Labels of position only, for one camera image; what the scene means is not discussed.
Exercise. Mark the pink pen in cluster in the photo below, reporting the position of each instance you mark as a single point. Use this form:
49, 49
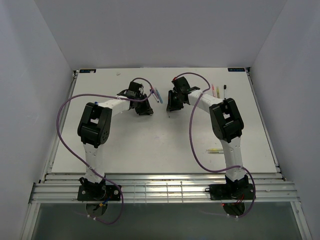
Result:
151, 87

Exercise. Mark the yellow highlighter near front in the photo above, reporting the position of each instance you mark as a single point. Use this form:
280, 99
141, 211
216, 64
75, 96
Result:
215, 151

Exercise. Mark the yellow highlighter pen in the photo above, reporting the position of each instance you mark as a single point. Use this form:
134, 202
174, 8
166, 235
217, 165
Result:
217, 92

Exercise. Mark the blue pen in cluster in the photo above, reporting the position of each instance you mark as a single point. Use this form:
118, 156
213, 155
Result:
158, 96

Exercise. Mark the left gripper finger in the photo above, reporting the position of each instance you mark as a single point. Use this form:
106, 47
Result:
139, 107
147, 108

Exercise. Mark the blue corner label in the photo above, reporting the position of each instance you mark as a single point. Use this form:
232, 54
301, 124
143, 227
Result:
236, 69
87, 71

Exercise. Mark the left blue corner label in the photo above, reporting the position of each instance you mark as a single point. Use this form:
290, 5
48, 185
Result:
87, 71

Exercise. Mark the white wire guard grid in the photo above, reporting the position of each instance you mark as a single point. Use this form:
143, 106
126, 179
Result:
158, 193

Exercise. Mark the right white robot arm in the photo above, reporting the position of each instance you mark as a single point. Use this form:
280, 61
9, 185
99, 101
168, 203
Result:
226, 121

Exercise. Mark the pink highlighter pen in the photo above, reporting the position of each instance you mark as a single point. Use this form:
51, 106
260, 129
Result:
213, 90

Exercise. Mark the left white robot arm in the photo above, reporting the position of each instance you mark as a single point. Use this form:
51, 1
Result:
95, 124

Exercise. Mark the blue cap marker in cluster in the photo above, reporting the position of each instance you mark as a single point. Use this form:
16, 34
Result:
154, 94

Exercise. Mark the right blue corner label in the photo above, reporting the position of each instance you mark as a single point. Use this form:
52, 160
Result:
236, 69

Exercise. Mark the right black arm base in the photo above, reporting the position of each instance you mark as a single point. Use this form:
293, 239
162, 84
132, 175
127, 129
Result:
232, 190

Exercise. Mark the black cap whiteboard marker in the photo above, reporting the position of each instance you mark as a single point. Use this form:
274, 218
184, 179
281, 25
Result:
225, 91

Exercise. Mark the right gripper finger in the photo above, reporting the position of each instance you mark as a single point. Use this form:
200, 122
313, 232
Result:
171, 101
178, 102

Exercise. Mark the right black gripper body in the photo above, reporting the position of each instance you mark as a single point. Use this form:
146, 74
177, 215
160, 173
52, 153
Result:
177, 92

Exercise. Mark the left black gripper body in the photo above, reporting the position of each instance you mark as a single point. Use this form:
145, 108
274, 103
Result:
140, 97

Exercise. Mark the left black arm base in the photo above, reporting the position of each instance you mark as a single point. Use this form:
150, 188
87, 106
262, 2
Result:
89, 191

